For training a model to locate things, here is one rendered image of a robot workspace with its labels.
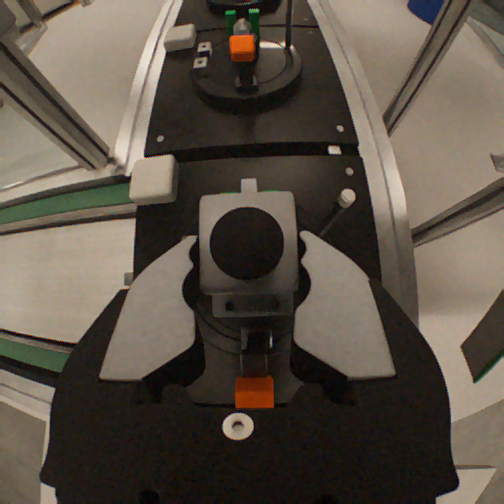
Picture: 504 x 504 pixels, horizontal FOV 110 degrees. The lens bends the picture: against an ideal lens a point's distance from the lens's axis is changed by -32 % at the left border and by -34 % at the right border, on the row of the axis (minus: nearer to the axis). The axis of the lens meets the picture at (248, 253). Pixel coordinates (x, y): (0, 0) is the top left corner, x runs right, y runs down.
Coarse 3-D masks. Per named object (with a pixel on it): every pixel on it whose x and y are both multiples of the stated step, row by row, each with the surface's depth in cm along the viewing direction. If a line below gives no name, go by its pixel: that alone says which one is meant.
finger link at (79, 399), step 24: (96, 336) 7; (72, 360) 6; (96, 360) 6; (72, 384) 5; (96, 384) 5; (120, 384) 5; (72, 408) 5; (96, 408) 5; (120, 408) 5; (72, 432) 4; (48, 456) 3; (48, 480) 3
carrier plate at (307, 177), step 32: (224, 160) 26; (256, 160) 25; (288, 160) 25; (320, 160) 25; (352, 160) 25; (192, 192) 25; (320, 192) 24; (160, 224) 25; (352, 224) 24; (160, 256) 24; (352, 256) 23; (224, 352) 22; (288, 352) 22; (192, 384) 22; (224, 384) 22; (288, 384) 21
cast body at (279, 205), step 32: (256, 192) 12; (288, 192) 12; (224, 224) 10; (256, 224) 10; (288, 224) 11; (224, 256) 10; (256, 256) 10; (288, 256) 11; (224, 288) 11; (256, 288) 11; (288, 288) 11
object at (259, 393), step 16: (256, 336) 19; (240, 352) 13; (256, 352) 13; (256, 368) 13; (240, 384) 13; (256, 384) 13; (272, 384) 13; (240, 400) 12; (256, 400) 12; (272, 400) 12
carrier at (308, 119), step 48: (288, 0) 19; (192, 48) 30; (288, 48) 26; (192, 96) 28; (240, 96) 25; (288, 96) 27; (336, 96) 26; (192, 144) 26; (240, 144) 26; (288, 144) 26; (336, 144) 25
